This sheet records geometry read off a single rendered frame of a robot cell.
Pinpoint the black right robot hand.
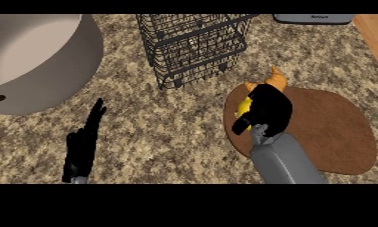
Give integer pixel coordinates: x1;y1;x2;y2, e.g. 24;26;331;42
231;83;294;136

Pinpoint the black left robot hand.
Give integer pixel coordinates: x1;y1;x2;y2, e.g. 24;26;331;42
61;97;108;184

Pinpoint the yellow lemon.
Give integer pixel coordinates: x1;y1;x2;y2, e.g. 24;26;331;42
234;96;254;131

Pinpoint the brown oval cutting board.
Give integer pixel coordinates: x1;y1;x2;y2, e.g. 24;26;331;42
223;83;378;176

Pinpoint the orange croissant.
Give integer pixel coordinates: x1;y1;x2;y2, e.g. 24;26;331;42
244;66;290;93

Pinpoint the grey sink basin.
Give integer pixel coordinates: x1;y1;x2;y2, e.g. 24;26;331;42
0;14;107;116

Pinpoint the grey appliance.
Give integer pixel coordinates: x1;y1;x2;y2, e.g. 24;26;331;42
272;14;356;26

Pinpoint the pale wooden panel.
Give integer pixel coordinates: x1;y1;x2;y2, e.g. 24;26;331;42
352;14;378;61

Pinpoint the black wire tiered basket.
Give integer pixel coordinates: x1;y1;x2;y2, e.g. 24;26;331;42
135;14;260;91

